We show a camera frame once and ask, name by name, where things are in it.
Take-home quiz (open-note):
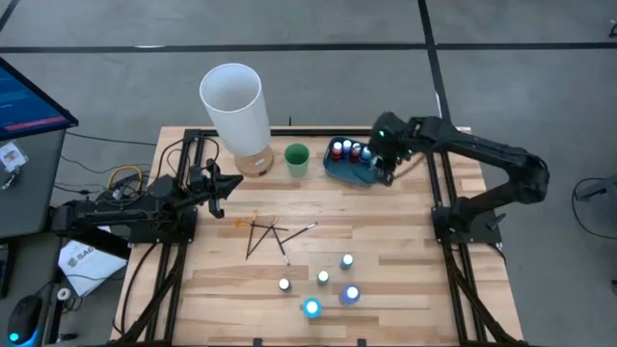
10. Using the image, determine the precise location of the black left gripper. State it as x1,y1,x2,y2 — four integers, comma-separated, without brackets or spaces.
192,158,245,219

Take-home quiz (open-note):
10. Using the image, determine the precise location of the black paintbrush gold ferrule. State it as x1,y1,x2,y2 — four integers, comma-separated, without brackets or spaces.
245,209,259,261
247,217,281,260

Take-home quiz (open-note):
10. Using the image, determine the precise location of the black paintbrush silver ferrule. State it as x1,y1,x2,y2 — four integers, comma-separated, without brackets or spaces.
271,227,292,267
279,221,319,245

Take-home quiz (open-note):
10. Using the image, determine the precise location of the large purple paint bottle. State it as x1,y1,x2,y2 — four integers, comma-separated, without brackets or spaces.
339,283,362,307

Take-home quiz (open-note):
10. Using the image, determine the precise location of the large turquoise paint bottle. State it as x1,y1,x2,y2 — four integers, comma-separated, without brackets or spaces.
302,297,324,320

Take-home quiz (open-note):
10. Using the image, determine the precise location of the blue-grey plastic bin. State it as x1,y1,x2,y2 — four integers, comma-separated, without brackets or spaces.
322,136,387,188

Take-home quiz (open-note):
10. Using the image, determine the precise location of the mint green plastic cup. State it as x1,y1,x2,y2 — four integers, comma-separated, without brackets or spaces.
283,143,310,178

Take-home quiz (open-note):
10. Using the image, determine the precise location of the white shade wooden table lamp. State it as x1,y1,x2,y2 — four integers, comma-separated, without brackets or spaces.
199,62,275,178

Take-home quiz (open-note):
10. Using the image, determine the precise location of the white printed paper sheet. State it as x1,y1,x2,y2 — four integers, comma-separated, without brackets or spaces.
57,239,129,298

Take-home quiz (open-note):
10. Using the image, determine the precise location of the grey desk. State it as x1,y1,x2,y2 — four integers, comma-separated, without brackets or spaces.
0,128,67,240

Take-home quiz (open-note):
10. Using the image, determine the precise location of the white card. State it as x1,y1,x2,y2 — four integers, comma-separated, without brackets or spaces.
0,142,29,174

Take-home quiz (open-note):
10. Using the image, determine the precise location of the blue screen monitor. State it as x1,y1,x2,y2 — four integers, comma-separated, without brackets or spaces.
0,56,80,143

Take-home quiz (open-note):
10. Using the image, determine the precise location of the black computer mouse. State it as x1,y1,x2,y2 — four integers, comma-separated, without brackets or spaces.
7,294,45,347

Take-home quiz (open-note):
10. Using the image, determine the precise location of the black aluminium table frame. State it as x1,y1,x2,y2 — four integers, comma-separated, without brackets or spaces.
109,125,527,347

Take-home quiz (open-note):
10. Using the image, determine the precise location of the yellow cable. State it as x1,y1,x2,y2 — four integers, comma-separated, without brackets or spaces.
106,165,145,192

